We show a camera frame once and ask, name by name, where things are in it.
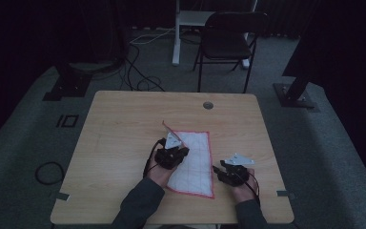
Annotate grey tape strip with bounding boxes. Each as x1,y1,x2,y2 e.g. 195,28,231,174
275,189,297,201
54,192,71,202

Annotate white cloth with red grid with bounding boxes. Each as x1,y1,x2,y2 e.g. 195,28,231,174
161,119,215,200

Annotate white floor cable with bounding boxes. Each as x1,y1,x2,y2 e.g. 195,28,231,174
129,27,176,46

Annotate round grey stand base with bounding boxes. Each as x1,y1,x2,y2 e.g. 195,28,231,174
68,60,117,73

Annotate hand-held gripper black cable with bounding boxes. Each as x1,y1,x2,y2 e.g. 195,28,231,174
243,170,262,206
142,137,167,179

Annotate coiled black cable loop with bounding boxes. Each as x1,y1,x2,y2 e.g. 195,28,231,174
34,160,67,186

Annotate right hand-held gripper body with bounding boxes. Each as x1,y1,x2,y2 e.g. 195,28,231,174
220,153,255,188

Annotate person's right hand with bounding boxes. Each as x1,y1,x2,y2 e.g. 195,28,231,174
233,168,260,204

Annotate white desk frame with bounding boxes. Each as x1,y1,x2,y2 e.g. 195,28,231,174
172,0,259,70

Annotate black tape floor marks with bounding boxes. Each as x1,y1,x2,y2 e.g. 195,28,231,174
55,114,80,129

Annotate slanted black stand with base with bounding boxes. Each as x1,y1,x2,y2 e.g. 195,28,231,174
273,18,320,113

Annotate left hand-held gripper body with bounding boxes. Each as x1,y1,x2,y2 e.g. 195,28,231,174
153,132,191,171

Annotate tangled black floor cables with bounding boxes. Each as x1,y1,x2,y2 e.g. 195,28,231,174
119,41,167,93

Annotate right hand-held gripper black cable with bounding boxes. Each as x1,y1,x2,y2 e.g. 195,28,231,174
243,170,262,206

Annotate person's left hand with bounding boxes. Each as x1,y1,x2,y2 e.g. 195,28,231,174
146,158,176,187

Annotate black folding chair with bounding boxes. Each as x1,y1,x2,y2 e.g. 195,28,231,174
193,11,270,94

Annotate black stand with square base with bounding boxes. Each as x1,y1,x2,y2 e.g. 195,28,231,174
42,62,93,102

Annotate left hand-held gripper black cable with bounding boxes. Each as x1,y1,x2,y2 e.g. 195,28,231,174
142,137,167,179

